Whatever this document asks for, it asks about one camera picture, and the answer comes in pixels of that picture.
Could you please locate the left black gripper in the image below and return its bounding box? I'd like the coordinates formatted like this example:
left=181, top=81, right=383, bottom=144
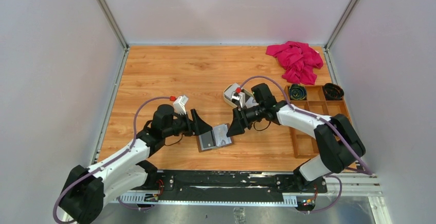
left=163, top=109, right=212, bottom=138

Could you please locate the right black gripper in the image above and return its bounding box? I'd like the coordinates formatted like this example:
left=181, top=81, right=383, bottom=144
left=227, top=104, right=265, bottom=138

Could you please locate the dark grey card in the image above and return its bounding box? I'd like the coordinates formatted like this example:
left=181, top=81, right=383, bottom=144
left=198, top=131, right=216, bottom=152

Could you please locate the brown leather card holder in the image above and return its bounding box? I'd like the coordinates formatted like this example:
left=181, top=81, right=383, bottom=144
left=197, top=123, right=234, bottom=153

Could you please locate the beige oval card tray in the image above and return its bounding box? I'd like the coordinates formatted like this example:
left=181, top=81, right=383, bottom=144
left=223, top=83, right=258, bottom=108

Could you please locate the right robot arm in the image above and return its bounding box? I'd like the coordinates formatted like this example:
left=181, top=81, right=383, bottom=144
left=227, top=83, right=366, bottom=192

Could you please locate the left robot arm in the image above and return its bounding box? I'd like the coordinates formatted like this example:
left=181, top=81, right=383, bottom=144
left=53, top=104, right=212, bottom=223

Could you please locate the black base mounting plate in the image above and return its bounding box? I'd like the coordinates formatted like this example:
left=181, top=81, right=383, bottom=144
left=133, top=170, right=328, bottom=203

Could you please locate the wooden compartment organizer tray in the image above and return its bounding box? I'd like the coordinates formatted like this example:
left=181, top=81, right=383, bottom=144
left=285, top=83, right=350, bottom=159

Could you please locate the pink cloth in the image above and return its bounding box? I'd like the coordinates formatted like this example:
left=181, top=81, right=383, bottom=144
left=265, top=41, right=324, bottom=85

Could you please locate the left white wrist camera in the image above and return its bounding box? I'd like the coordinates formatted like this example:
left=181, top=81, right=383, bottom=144
left=170, top=95, right=189, bottom=115

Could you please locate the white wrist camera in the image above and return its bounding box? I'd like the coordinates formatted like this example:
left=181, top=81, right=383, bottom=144
left=170, top=95, right=189, bottom=115
left=231, top=88, right=246, bottom=108

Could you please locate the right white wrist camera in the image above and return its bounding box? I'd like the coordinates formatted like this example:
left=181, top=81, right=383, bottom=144
left=231, top=88, right=246, bottom=108

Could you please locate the black blue coiled cable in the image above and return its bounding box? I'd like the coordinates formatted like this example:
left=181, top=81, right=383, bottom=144
left=288, top=83, right=308, bottom=101

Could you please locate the aluminium rail frame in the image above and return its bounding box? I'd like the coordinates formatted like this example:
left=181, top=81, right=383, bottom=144
left=58, top=166, right=391, bottom=223

